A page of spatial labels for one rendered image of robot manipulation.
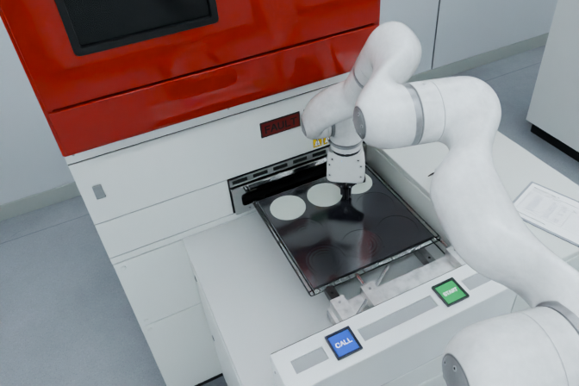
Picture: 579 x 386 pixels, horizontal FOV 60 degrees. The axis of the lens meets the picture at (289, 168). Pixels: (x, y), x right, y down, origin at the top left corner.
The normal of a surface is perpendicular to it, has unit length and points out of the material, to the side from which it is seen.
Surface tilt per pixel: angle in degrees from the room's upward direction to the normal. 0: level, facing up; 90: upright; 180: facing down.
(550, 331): 4
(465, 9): 90
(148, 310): 90
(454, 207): 56
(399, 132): 82
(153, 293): 90
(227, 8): 90
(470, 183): 24
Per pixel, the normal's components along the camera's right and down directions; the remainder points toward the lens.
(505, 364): -0.14, -0.52
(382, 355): 0.42, 0.55
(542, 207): -0.07, -0.78
